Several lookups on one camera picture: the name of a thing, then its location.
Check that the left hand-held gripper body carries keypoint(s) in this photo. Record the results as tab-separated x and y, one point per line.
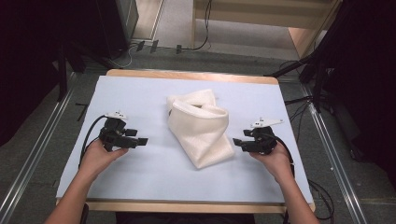
112	132

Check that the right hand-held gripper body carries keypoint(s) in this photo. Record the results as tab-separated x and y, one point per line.
263	140

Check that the white mesh zippered cover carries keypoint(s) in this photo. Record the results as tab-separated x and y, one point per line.
199	130

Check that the person's right hand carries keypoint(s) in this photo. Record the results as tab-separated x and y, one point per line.
275	163

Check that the person's left hand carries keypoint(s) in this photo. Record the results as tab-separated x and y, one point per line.
98	158

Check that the wooden table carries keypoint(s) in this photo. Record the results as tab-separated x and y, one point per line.
186	207

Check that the black plug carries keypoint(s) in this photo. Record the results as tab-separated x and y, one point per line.
140	45
154	46
178	48

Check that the person's dark clothing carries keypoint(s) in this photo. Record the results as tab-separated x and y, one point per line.
186	218

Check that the dark cabinet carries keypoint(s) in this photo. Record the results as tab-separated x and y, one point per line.
121	21

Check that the light wooden shelf unit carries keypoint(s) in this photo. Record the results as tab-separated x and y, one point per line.
264	15

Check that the metal floor rail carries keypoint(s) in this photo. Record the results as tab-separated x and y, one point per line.
34	146
336	161

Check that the black stand frame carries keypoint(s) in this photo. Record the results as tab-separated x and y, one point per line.
311	62
63	71

